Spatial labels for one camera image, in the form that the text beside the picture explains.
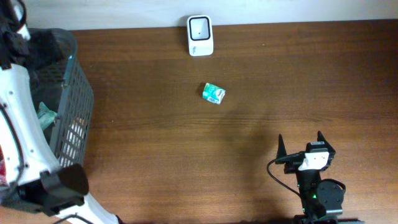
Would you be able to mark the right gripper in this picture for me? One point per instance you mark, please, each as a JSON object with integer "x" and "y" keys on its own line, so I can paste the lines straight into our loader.
{"x": 291, "y": 167}

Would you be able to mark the green small tissue pack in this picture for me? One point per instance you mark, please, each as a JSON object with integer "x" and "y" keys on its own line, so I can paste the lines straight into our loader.
{"x": 213, "y": 93}

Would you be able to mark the teal wet wipes pack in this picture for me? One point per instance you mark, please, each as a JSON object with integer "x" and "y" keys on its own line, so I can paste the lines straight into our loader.
{"x": 45, "y": 116}

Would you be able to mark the red purple tissue pack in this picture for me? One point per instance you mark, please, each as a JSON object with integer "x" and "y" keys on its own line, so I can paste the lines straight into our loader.
{"x": 2, "y": 174}

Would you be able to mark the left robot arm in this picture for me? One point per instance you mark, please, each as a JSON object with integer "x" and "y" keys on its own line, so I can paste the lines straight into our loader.
{"x": 37, "y": 183}

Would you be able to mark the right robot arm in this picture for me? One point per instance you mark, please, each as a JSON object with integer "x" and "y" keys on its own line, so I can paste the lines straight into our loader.
{"x": 321, "y": 198}

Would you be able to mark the grey plastic basket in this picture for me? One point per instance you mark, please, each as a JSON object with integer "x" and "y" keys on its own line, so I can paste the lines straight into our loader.
{"x": 63, "y": 88}

